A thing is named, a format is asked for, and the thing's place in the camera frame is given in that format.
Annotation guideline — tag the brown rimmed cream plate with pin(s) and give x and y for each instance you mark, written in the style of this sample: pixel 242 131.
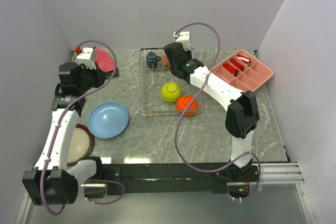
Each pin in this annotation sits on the brown rimmed cream plate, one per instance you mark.
pixel 81 144

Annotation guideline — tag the aluminium rail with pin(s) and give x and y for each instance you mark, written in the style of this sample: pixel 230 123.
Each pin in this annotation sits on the aluminium rail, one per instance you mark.
pixel 280 173

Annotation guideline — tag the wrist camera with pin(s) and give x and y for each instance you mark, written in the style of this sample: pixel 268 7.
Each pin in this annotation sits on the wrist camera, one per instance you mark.
pixel 183 37
pixel 87 58

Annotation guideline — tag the red white item in tray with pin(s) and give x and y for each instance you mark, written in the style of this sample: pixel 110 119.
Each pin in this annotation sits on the red white item in tray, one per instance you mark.
pixel 244 59

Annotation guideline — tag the black base beam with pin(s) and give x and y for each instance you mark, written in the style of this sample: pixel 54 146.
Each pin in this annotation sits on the black base beam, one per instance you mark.
pixel 171 178

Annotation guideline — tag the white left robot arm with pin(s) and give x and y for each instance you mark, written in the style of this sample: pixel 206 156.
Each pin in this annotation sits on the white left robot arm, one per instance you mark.
pixel 50 181

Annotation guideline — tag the yellow-green bowl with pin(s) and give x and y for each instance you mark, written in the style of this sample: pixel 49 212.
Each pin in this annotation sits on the yellow-green bowl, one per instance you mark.
pixel 171 92

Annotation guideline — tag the pink cloth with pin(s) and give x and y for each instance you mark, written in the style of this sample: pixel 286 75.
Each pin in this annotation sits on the pink cloth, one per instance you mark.
pixel 104 61

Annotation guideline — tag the blue plate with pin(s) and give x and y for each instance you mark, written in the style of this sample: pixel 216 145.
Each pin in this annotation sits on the blue plate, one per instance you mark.
pixel 108 120

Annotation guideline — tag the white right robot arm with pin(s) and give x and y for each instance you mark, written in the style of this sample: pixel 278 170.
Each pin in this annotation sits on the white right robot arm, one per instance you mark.
pixel 242 114

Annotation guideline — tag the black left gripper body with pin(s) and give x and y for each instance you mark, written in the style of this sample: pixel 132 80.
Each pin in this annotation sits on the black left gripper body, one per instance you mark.
pixel 90 77

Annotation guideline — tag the pink mug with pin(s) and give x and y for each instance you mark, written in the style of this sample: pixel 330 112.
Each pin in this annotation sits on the pink mug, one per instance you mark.
pixel 165 62

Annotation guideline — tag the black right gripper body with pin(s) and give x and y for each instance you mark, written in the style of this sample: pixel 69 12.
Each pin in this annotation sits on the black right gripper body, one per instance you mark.
pixel 188 54

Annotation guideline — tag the dark blue mug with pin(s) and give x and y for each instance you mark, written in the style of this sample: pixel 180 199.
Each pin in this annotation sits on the dark blue mug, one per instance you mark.
pixel 152 60

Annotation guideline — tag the wire dish rack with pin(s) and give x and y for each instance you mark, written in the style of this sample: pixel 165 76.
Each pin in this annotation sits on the wire dish rack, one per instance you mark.
pixel 160 92

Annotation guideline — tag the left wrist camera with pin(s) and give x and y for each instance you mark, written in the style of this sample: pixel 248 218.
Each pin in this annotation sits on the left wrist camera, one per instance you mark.
pixel 87 58

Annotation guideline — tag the pink compartment tray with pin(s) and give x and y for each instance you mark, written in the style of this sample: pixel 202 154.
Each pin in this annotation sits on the pink compartment tray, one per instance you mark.
pixel 253 76

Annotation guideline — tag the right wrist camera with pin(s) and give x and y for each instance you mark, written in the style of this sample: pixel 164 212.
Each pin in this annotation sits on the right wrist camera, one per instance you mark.
pixel 183 37

